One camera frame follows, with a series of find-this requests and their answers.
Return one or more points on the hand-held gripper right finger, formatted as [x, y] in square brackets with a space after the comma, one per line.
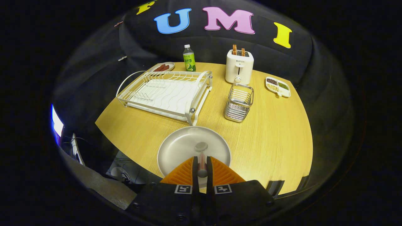
[209, 175]

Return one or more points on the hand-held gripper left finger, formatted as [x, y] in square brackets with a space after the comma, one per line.
[195, 175]

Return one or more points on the grey round plate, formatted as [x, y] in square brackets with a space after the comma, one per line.
[179, 147]

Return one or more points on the white divided bean dish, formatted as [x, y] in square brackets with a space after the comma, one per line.
[284, 91]

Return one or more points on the small beige plate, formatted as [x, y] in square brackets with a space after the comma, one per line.
[171, 64]

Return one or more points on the white toaster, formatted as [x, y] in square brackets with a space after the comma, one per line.
[239, 69]

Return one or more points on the red meat slice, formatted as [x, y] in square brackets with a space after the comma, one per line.
[158, 68]
[165, 66]

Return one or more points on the green-label plastic bottle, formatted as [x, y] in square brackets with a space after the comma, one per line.
[189, 61]

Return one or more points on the black backdrop cloth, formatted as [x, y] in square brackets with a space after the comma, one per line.
[210, 47]

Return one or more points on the silver clip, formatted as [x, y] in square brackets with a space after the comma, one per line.
[122, 58]

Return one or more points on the bright screen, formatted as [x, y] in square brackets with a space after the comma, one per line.
[57, 124]

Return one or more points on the pink clip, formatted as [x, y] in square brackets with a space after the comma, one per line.
[118, 23]

